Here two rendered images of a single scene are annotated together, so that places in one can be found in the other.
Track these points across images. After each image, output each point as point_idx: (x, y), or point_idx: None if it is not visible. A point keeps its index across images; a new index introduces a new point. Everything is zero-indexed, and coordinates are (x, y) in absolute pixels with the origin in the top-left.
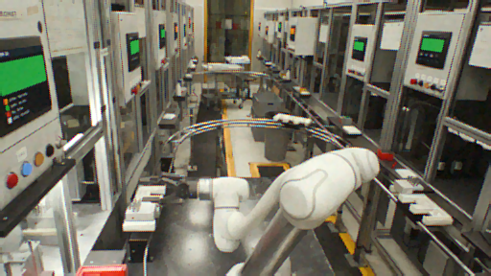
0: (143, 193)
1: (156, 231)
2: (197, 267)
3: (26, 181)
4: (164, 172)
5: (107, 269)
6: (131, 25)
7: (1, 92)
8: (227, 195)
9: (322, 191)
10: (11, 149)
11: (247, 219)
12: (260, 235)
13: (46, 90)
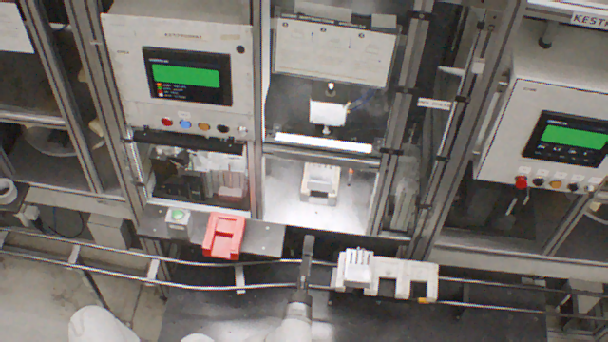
0: (424, 271)
1: (389, 308)
2: None
3: (185, 130)
4: (308, 257)
5: (234, 237)
6: (597, 108)
7: (155, 79)
8: (273, 338)
9: (69, 330)
10: (172, 107)
11: None
12: None
13: (217, 93)
